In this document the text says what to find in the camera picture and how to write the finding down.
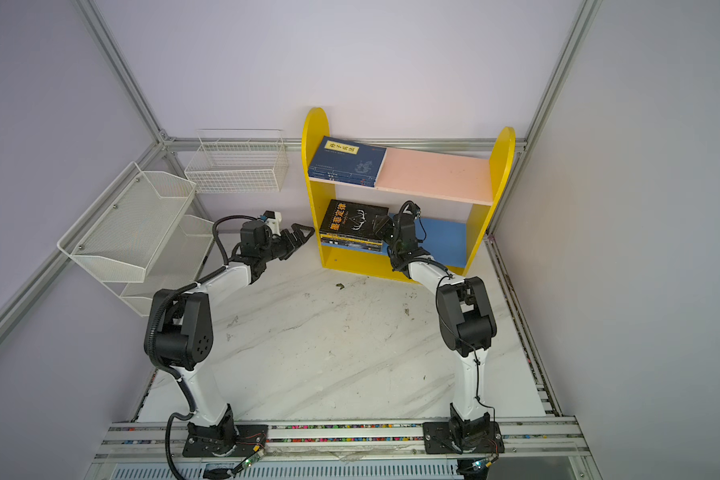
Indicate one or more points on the white mesh tiered rack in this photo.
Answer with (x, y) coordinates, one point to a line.
(140, 236)

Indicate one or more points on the yellow children's book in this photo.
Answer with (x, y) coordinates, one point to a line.
(351, 244)

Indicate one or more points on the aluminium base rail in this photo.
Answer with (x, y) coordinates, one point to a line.
(541, 447)

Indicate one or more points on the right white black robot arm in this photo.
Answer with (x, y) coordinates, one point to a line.
(466, 323)

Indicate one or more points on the navy blue book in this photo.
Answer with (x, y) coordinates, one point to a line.
(345, 161)

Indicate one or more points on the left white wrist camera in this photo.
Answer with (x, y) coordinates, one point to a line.
(273, 220)

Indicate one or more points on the black antler cover book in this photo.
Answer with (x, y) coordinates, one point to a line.
(350, 220)

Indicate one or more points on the yellow pink blue bookshelf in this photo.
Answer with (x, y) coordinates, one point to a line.
(465, 192)

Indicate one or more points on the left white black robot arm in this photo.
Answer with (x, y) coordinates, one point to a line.
(179, 335)

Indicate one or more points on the white wire basket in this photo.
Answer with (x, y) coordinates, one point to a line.
(238, 161)

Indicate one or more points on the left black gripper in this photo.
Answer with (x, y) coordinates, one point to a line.
(293, 244)

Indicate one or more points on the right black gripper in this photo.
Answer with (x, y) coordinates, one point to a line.
(383, 226)

